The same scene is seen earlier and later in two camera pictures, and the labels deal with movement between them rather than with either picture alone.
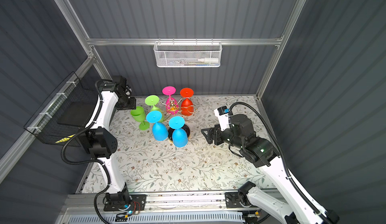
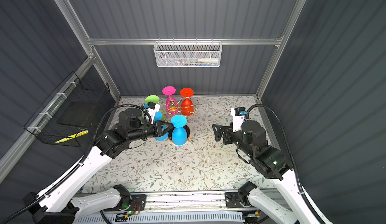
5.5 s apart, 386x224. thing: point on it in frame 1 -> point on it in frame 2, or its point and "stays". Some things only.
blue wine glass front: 180,137 stays
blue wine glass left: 160,130 stays
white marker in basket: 209,60 stays
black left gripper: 131,106 -> 158,125
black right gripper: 216,130 -> 227,130
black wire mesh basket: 64,116 stays
